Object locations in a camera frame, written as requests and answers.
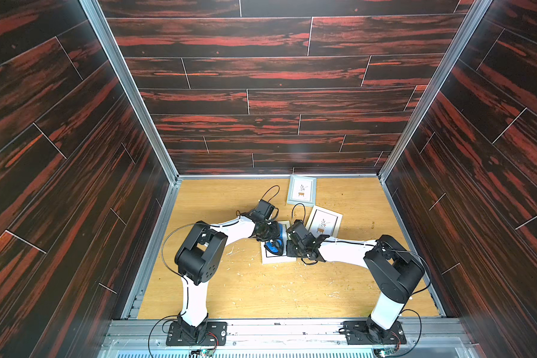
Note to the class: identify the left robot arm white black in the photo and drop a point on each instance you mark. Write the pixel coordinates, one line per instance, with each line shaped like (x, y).
(198, 259)

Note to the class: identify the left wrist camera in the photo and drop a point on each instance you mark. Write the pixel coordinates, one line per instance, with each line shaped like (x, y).
(263, 211)

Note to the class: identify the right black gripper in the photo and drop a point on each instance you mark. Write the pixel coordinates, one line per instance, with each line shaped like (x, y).
(312, 246)

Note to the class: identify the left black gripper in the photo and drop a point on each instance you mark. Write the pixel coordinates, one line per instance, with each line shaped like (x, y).
(274, 233)

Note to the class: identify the aluminium front rail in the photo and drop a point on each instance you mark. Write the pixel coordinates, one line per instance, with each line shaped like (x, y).
(426, 337)

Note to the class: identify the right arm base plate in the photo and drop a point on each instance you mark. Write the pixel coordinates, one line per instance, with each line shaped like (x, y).
(368, 333)

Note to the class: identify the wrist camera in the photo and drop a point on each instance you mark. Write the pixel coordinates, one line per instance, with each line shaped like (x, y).
(263, 211)
(298, 234)

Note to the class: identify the blue microfiber cloth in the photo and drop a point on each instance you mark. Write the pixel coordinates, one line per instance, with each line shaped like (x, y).
(275, 247)

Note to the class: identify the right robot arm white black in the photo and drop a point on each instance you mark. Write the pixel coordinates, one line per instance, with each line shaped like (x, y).
(396, 271)

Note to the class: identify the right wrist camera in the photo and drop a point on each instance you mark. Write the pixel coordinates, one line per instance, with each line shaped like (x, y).
(298, 234)

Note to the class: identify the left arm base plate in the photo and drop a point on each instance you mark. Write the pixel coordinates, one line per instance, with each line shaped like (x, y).
(208, 334)

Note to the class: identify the cream picture frame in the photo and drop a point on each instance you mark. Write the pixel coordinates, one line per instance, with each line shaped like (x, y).
(324, 222)
(271, 259)

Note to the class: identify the light green picture frame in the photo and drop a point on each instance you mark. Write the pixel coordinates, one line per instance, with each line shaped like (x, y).
(302, 190)

